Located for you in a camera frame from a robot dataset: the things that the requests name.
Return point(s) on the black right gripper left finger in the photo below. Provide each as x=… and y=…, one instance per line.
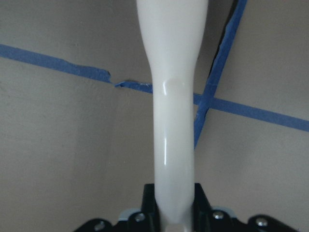
x=149, y=205

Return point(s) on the white hand brush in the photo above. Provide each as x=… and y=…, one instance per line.
x=172, y=33

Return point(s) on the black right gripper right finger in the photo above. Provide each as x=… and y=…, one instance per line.
x=201, y=206

